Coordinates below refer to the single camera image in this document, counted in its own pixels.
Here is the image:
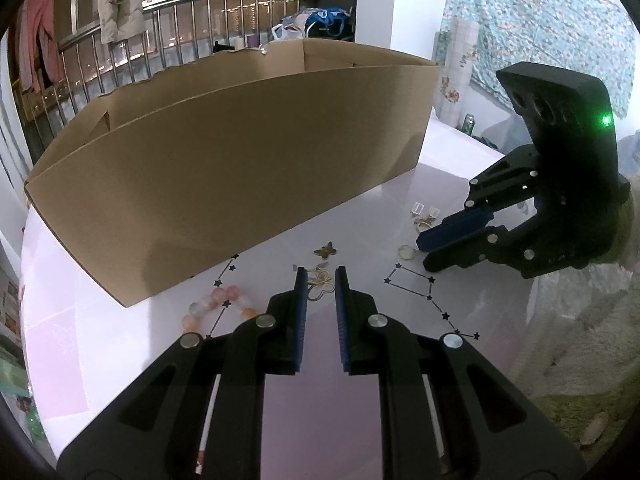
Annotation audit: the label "blue bag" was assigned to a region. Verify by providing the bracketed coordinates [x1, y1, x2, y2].
[305, 7, 353, 41]

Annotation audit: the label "gold wire butterfly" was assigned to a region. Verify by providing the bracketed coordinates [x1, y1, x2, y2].
[306, 267, 337, 302]

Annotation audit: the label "hanging beige jacket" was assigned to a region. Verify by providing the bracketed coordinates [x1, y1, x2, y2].
[95, 0, 146, 43]

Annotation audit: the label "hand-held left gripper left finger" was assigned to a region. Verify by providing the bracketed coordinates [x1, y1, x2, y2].
[56, 266, 307, 480]

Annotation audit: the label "brown cardboard box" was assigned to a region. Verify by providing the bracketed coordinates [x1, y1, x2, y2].
[24, 37, 442, 308]

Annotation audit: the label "hanging pink clothes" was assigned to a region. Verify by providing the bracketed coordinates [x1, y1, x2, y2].
[15, 0, 63, 93]

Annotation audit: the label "metal balcony railing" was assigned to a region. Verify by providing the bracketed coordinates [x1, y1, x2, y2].
[15, 0, 311, 131]

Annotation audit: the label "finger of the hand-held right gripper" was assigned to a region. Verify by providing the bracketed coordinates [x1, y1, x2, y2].
[422, 220, 541, 281]
[416, 144, 543, 252]

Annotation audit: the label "pink bead bracelet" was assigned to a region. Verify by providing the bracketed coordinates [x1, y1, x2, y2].
[181, 284, 258, 332]

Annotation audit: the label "floral paper rolls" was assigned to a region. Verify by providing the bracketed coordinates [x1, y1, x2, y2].
[434, 19, 481, 126]

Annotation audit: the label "floral curtain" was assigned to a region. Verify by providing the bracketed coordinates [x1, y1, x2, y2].
[440, 0, 633, 116]

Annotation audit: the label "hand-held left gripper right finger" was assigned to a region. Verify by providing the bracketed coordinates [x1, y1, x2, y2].
[335, 265, 586, 480]

